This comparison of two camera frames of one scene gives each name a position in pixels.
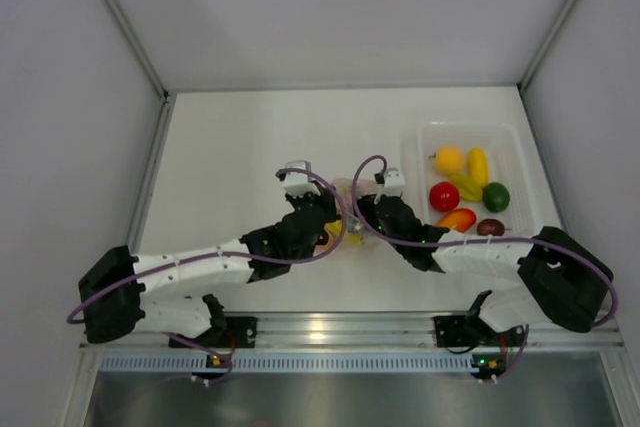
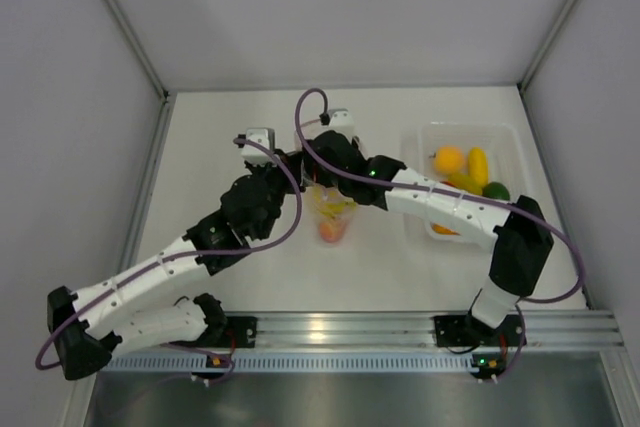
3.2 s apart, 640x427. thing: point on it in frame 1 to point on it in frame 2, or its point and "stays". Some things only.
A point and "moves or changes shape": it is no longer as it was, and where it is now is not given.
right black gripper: (367, 204) to (321, 179)
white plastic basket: (507, 165) stays
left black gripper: (325, 199) to (279, 170)
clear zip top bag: (348, 230) moves or changes shape
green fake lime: (495, 197) stays
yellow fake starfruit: (469, 191) stays
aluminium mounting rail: (341, 331) stays
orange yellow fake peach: (449, 160) stays
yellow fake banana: (336, 227) moves or changes shape
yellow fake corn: (478, 165) stays
